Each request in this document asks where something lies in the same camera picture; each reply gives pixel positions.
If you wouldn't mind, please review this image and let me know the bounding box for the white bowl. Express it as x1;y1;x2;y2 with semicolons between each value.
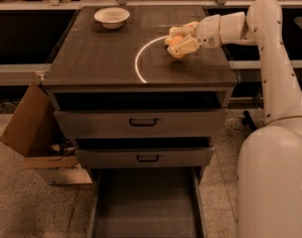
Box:
94;7;130;30

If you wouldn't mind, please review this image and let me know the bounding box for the drawer with handle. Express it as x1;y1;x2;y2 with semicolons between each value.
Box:
54;109;227;139
76;147;214;169

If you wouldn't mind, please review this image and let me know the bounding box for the middle drawer with handle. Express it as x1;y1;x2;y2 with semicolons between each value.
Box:
76;147;214;169

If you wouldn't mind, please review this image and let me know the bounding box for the top drawer with handle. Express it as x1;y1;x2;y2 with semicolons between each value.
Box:
54;109;227;139

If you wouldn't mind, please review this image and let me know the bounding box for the grey drawer cabinet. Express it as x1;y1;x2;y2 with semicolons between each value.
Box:
42;5;240;183

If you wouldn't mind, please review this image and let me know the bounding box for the brown cardboard box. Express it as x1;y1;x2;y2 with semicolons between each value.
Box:
0;82;92;185

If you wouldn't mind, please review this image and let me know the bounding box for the yellow sponge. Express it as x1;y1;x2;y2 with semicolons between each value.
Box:
164;37;172;46

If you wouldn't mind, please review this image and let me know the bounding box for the open bottom drawer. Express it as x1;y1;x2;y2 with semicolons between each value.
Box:
87;168;207;238

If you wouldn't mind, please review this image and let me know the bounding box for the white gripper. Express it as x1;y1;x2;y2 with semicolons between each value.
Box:
167;15;221;56

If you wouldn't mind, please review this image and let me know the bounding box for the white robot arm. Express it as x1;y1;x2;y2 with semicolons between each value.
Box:
165;0;302;238

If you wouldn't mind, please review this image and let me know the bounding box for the orange fruit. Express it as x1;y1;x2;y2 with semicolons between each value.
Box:
169;36;183;59

